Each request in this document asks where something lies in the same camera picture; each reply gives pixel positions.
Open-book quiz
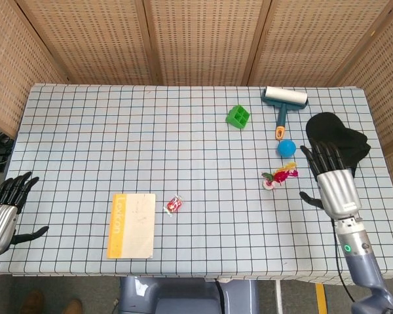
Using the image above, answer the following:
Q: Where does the teal lint roller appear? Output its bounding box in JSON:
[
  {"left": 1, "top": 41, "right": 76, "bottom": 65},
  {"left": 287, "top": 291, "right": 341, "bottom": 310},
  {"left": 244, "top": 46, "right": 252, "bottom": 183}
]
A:
[{"left": 261, "top": 86, "right": 309, "bottom": 141}]

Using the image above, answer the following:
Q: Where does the brown shoe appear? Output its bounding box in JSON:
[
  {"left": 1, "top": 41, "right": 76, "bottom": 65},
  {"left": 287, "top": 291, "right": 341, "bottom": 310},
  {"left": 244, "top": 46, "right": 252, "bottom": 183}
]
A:
[
  {"left": 21, "top": 290, "right": 45, "bottom": 314},
  {"left": 64, "top": 298, "right": 83, "bottom": 314}
]

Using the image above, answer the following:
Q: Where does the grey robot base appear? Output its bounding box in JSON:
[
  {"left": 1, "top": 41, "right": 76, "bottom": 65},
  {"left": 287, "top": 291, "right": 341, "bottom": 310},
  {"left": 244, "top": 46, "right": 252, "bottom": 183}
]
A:
[{"left": 117, "top": 276, "right": 260, "bottom": 314}]

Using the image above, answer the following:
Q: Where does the red wrapped candy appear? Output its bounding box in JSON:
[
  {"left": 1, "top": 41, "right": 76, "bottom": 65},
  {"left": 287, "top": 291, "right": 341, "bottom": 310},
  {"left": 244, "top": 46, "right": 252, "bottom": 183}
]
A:
[{"left": 164, "top": 195, "right": 185, "bottom": 216}]

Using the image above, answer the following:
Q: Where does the blue ball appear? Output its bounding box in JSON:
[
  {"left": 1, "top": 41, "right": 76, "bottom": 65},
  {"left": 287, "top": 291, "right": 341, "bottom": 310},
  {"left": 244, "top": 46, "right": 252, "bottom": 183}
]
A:
[{"left": 276, "top": 139, "right": 297, "bottom": 159}]

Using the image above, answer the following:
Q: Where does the green plastic grid block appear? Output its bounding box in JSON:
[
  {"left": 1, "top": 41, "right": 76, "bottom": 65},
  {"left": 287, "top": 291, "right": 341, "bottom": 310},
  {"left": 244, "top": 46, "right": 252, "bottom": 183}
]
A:
[{"left": 225, "top": 104, "right": 252, "bottom": 130}]

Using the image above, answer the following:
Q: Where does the colourful feather shuttlecock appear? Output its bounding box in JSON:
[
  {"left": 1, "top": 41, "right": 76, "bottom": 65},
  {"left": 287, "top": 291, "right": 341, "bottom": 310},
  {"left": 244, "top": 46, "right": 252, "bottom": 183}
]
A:
[{"left": 261, "top": 160, "right": 299, "bottom": 191}]

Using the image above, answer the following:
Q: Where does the blue checkered tablecloth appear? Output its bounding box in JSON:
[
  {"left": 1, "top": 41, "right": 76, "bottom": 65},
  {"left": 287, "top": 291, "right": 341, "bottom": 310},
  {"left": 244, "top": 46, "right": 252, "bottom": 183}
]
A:
[{"left": 0, "top": 82, "right": 393, "bottom": 282}]

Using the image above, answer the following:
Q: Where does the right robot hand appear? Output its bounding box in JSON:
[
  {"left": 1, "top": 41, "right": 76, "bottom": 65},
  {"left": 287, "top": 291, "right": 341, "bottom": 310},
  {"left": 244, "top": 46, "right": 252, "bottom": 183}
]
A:
[{"left": 299, "top": 139, "right": 362, "bottom": 219}]

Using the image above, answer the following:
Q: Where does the woven folding screen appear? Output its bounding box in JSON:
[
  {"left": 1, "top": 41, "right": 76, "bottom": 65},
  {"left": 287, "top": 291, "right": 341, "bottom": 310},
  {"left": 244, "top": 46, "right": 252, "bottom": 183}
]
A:
[{"left": 0, "top": 0, "right": 393, "bottom": 184}]

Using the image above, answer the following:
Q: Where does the yellow and beige notebook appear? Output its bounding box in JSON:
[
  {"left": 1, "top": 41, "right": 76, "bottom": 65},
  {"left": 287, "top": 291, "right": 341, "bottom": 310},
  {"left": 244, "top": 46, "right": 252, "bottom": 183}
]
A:
[{"left": 106, "top": 193, "right": 157, "bottom": 260}]

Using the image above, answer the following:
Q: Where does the black cap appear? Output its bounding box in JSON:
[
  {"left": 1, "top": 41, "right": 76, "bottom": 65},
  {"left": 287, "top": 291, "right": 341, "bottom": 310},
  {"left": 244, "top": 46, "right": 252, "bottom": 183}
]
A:
[{"left": 305, "top": 112, "right": 371, "bottom": 177}]

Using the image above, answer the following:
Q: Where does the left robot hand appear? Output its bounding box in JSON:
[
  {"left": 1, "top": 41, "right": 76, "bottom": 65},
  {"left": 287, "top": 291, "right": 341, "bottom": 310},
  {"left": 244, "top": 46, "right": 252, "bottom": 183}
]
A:
[{"left": 0, "top": 171, "right": 50, "bottom": 256}]

